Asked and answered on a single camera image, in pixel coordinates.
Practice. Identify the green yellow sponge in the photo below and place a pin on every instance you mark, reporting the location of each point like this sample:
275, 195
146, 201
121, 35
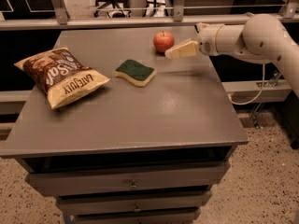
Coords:
136, 73

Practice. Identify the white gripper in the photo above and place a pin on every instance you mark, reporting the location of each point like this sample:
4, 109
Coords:
207, 41

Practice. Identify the red apple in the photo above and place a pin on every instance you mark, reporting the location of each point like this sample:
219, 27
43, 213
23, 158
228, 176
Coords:
163, 41

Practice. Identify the grey drawer cabinet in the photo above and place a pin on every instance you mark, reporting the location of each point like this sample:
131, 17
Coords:
127, 154

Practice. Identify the metal railing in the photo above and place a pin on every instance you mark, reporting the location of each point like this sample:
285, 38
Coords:
76, 14

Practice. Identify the brown chip bag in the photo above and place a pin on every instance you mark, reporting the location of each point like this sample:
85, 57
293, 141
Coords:
59, 74

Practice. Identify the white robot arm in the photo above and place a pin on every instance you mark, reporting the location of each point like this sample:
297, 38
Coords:
262, 39

